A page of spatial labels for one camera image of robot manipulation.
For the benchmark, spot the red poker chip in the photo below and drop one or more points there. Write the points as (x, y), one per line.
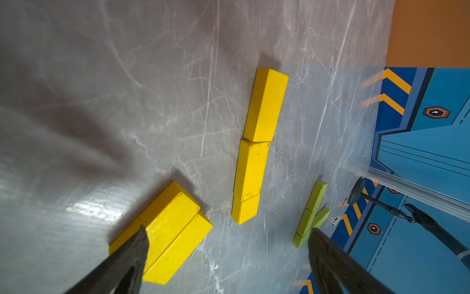
(345, 203)

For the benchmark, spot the yellow long block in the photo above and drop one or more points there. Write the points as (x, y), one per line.
(163, 220)
(251, 165)
(266, 102)
(165, 267)

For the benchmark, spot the black microphone stand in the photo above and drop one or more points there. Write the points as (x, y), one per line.
(417, 216)

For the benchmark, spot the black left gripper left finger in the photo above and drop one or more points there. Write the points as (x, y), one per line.
(121, 272)

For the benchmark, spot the lime green long block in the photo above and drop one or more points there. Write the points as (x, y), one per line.
(306, 222)
(316, 196)
(321, 217)

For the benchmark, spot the small yellow cube block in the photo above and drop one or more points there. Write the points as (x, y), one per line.
(245, 210)

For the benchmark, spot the small lime green cube block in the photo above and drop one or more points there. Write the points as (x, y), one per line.
(300, 240)

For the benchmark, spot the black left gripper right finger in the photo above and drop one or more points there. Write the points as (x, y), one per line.
(335, 271)

